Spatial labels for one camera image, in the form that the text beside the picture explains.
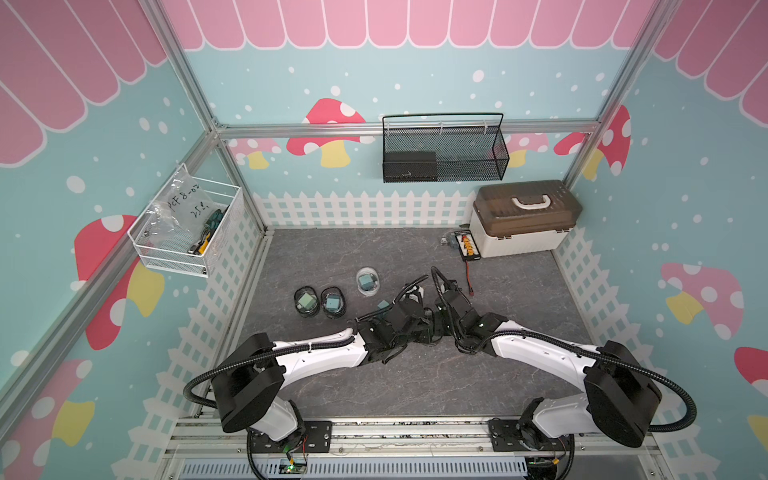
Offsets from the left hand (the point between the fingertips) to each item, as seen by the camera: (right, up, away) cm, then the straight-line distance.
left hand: (434, 327), depth 81 cm
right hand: (+1, +2, +6) cm, 7 cm away
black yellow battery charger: (+17, +24, +32) cm, 43 cm away
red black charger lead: (+15, +10, +23) cm, 29 cm away
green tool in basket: (-56, +28, -7) cm, 63 cm away
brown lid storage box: (+31, +32, +16) cm, 47 cm away
